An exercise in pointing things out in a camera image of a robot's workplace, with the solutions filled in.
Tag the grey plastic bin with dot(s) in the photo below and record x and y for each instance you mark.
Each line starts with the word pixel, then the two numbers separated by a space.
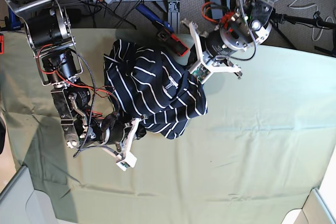
pixel 21 203
pixel 314 210

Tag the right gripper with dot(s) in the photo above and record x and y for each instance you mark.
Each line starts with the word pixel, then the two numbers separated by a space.
pixel 113 132

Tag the blue red black clamp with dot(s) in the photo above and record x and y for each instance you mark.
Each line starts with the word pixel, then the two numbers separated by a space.
pixel 165 32

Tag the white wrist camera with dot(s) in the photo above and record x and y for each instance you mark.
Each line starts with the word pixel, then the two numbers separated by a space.
pixel 199 65
pixel 125 159

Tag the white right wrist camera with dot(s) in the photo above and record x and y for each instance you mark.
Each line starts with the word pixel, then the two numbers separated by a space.
pixel 125 159

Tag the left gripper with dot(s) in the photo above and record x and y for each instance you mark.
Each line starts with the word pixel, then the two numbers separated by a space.
pixel 222 43

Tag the black power adapter brick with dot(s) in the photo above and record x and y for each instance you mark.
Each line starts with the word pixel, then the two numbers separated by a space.
pixel 213 10

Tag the grey plastic bin left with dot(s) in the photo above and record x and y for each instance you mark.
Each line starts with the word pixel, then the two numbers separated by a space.
pixel 21 203

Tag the grey plastic bin right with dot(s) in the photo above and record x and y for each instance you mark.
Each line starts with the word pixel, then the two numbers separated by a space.
pixel 314 210

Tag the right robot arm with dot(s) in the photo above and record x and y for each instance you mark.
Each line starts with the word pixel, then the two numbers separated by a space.
pixel 48 31

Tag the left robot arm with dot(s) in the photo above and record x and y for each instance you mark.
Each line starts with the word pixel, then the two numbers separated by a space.
pixel 245 24

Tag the navy white striped T-shirt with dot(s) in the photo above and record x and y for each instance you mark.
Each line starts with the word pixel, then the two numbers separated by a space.
pixel 148 83

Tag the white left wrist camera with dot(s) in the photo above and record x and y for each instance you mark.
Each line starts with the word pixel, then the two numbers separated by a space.
pixel 199 65

